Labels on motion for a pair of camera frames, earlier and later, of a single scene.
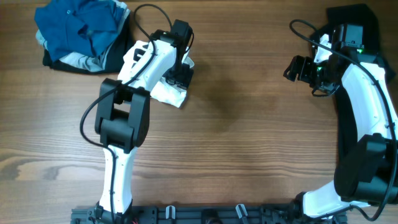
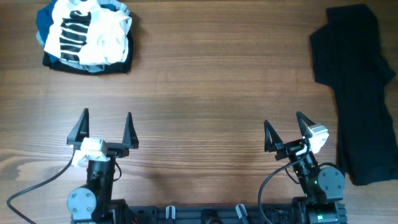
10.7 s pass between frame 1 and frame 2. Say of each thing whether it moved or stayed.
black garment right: stayed
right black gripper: moved
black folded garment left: stayed
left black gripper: moved
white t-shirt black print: moved
